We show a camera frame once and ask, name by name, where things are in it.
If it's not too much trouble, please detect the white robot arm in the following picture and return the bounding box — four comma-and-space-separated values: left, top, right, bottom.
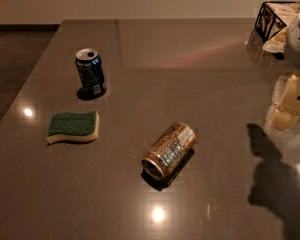
263, 11, 300, 131

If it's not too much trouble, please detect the black wire basket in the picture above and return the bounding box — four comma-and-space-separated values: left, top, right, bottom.
255, 1, 300, 53

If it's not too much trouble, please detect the blue soda can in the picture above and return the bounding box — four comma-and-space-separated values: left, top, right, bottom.
75, 48, 106, 97

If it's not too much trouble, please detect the green and yellow sponge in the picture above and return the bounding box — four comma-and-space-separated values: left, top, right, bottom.
46, 111, 100, 144

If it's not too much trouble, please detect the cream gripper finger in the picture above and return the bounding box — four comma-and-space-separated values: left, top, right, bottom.
266, 74, 300, 131

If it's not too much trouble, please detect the orange soda can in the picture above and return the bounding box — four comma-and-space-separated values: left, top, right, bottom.
141, 122, 196, 181

